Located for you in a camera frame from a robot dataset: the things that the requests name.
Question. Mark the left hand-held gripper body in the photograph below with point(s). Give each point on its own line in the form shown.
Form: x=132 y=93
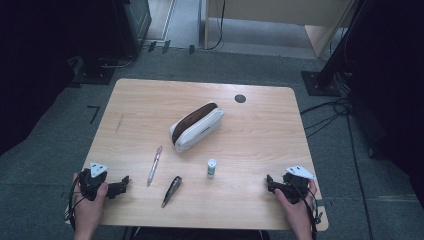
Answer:
x=90 y=181

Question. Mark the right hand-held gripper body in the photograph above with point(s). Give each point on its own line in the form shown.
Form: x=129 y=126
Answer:
x=295 y=186

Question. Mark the person's right hand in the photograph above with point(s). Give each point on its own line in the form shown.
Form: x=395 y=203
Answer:
x=300 y=213

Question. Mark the person's left hand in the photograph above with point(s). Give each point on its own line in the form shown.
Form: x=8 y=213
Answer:
x=87 y=211

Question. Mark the silver pen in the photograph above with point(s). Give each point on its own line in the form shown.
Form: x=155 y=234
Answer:
x=154 y=166

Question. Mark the dark thick pen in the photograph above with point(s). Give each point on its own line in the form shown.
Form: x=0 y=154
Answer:
x=172 y=191

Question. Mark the small white bottle green label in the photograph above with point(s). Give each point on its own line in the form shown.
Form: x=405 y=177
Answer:
x=211 y=167

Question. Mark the person's dark clothing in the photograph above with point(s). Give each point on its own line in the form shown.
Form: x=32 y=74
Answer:
x=200 y=234

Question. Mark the dark round table grommet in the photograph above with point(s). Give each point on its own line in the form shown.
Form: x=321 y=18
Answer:
x=240 y=98

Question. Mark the white pencil case brown lining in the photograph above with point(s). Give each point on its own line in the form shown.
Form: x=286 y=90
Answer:
x=200 y=128

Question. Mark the black metal stand with base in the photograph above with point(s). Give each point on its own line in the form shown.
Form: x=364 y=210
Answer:
x=321 y=83

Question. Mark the black stand base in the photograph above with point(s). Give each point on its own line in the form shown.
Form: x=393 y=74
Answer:
x=95 y=75

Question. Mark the dark curtain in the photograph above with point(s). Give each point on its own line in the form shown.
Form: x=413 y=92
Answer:
x=30 y=66
x=393 y=83

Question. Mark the black cabinet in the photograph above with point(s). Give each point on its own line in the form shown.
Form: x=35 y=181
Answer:
x=131 y=23

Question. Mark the light wooden furniture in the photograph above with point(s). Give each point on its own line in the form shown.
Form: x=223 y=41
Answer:
x=300 y=11

